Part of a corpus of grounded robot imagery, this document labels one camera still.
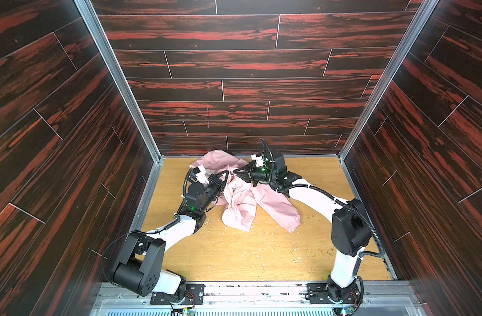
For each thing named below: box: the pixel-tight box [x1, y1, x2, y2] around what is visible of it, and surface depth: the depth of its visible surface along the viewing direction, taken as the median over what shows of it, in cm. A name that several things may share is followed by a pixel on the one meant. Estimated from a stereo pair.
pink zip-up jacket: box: [189, 150, 301, 234], surface depth 96 cm
